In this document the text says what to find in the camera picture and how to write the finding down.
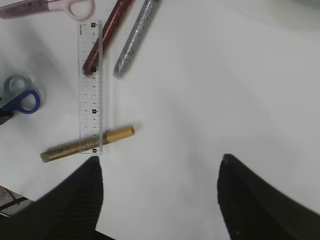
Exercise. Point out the clear plastic ruler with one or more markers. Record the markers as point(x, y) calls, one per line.
point(90, 88)

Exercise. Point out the pink scissors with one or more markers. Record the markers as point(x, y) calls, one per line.
point(31, 7)

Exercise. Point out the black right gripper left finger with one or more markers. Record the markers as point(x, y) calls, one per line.
point(70, 211)

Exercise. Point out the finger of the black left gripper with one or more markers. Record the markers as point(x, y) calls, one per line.
point(5, 116)

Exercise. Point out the red marker pen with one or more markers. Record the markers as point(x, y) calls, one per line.
point(102, 43)

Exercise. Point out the blue scissors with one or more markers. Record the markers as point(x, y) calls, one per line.
point(12, 100)

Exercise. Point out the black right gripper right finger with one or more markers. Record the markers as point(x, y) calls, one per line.
point(252, 209)

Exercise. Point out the grey glitter pen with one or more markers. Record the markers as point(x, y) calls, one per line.
point(134, 41)

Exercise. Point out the gold marker pen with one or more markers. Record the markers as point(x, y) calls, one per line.
point(87, 144)

